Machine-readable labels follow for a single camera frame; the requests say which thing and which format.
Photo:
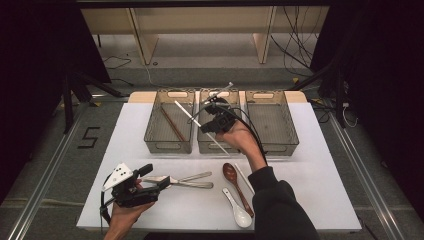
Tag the clear smoky plastic bin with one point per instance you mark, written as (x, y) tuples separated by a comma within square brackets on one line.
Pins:
[(273, 126), (151, 143), (203, 143)]

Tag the metal fork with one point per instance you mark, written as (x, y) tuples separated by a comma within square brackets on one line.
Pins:
[(200, 175)]

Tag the beige wooden bench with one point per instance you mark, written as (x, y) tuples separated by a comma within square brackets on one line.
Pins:
[(200, 20)]

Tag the person's right hand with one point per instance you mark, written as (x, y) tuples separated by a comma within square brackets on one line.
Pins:
[(245, 140)]

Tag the brown wooden spoon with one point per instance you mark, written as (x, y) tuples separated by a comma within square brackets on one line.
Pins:
[(230, 173)]

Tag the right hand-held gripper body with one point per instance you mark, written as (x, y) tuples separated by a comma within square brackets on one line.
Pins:
[(225, 120)]

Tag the black stand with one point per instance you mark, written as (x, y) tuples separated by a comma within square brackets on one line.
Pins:
[(68, 100), (338, 93)]

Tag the brown wooden chopstick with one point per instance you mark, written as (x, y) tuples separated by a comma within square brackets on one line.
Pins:
[(172, 124)]

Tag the metal floor rail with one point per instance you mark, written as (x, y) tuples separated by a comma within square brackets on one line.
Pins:
[(42, 186), (368, 183)]

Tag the white chopstick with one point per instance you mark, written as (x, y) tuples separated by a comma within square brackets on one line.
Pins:
[(186, 112), (243, 177)]

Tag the person's left hand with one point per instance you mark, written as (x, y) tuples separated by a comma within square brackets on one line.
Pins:
[(128, 216)]

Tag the black curtain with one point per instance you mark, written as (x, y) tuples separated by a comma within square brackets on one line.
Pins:
[(33, 66), (393, 83)]

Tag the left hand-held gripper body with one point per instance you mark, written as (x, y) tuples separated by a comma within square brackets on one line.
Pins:
[(133, 196)]

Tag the white ceramic spoon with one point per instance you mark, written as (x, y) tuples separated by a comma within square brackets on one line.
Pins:
[(241, 218)]

